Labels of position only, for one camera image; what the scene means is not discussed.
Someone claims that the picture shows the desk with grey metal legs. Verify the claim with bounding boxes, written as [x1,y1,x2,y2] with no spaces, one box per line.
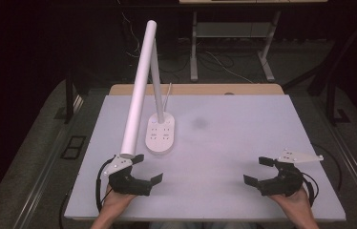
[178,0,328,83]

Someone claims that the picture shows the black metal stand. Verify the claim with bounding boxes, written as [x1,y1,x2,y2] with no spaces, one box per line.
[63,71,76,125]
[306,18,357,127]

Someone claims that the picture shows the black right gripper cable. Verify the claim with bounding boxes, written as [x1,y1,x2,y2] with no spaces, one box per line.
[300,171,320,208]

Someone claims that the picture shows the thin black cable loop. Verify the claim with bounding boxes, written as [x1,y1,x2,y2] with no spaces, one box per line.
[312,143,344,193]

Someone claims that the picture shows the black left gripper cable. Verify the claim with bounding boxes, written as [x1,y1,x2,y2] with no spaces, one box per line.
[94,156,116,214]

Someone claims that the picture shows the white floor cable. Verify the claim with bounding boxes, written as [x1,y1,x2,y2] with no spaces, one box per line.
[204,51,255,84]

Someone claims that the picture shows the black floor socket box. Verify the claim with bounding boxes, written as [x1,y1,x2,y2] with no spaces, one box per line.
[59,135,87,160]

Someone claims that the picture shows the white lamp power cable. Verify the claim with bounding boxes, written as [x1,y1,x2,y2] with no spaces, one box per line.
[162,82,173,113]

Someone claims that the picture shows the person's right hand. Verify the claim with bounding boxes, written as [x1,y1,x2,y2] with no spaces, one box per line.
[267,186,312,220]

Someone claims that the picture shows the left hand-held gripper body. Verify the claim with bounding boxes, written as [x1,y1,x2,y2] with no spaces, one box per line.
[102,155,153,197]

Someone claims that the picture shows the person's left hand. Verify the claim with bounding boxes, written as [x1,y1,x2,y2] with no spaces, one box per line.
[101,183,137,218]

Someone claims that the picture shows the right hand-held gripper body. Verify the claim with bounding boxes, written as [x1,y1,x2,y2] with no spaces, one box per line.
[256,148,325,198]

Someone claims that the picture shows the white desk lamp with socket base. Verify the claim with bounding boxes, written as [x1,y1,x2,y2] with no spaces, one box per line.
[119,19,176,159]

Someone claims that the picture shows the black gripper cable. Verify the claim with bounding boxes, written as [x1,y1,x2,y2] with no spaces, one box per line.
[94,156,116,214]
[300,171,320,208]

